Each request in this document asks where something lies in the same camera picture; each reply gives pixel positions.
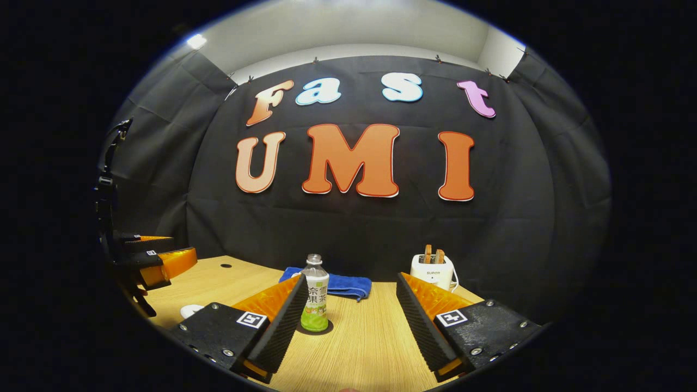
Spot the white toaster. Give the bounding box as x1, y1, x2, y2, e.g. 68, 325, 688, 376
410, 254, 460, 292

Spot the blue folded towel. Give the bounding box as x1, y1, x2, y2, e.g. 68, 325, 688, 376
279, 266, 372, 302

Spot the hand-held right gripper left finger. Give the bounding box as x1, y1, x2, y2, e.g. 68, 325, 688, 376
173, 273, 310, 383

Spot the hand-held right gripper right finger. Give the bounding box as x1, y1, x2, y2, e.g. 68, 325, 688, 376
396, 272, 542, 382

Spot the green label water bottle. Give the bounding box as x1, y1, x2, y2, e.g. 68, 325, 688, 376
300, 254, 330, 333

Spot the dark round coaster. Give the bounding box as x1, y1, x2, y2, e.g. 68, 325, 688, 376
297, 320, 334, 336

